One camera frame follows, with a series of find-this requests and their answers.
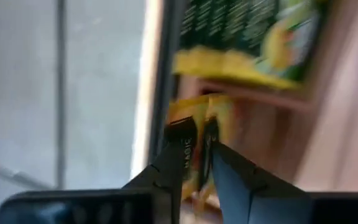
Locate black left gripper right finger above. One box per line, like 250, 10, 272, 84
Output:
211, 141, 309, 224

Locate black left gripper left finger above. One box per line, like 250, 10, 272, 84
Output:
121, 136, 186, 224

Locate amber mango tea packet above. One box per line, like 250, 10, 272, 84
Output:
197, 93, 234, 215
166, 96, 200, 200

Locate brown wooden organizer box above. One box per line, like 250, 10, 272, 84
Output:
169, 0, 358, 187

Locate dark green tea packet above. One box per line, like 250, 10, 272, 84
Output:
172, 0, 323, 91

